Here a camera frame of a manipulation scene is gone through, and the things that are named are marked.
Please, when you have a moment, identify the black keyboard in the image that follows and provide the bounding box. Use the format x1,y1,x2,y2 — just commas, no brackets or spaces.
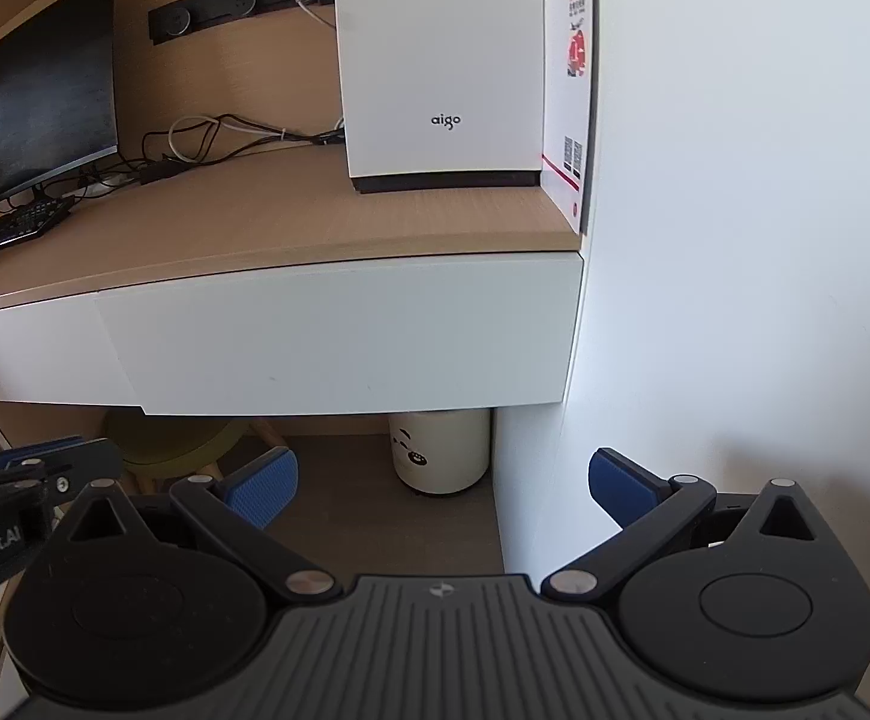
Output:
0,195,76,262

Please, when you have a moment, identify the white red printed mailer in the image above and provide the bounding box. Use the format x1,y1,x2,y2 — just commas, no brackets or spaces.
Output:
541,0,601,235

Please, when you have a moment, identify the narrow white drawer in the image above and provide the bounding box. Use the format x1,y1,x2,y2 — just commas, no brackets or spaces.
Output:
0,292,143,410

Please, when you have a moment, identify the white coiled cable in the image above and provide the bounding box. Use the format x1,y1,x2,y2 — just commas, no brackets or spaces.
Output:
169,115,287,164

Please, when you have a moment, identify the white computer case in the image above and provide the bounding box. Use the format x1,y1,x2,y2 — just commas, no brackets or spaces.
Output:
332,0,545,194

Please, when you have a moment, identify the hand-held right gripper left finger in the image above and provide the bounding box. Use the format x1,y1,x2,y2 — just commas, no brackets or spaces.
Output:
67,447,337,605

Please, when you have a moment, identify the black computer monitor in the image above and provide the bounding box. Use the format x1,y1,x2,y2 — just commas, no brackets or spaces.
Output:
0,0,119,222

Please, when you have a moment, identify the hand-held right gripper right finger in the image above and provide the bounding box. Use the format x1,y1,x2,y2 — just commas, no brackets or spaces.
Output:
541,448,818,605

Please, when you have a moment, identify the white panda face bin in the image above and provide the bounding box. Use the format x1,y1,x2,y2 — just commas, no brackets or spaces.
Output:
388,409,492,497

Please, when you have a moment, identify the wide white drawer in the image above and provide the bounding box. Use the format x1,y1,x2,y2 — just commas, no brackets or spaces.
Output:
92,251,584,417

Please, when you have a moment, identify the green wooden stool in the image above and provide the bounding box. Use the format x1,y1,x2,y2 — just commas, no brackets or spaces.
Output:
101,414,286,500

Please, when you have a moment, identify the black wall power strip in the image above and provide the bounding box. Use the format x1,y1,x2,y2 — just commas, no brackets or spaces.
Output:
148,0,335,44

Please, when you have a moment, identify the black cable bundle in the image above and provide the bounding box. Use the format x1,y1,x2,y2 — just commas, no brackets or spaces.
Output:
67,114,346,200

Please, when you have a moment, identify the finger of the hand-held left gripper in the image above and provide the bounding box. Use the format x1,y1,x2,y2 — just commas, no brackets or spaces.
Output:
0,436,83,475
30,439,125,500

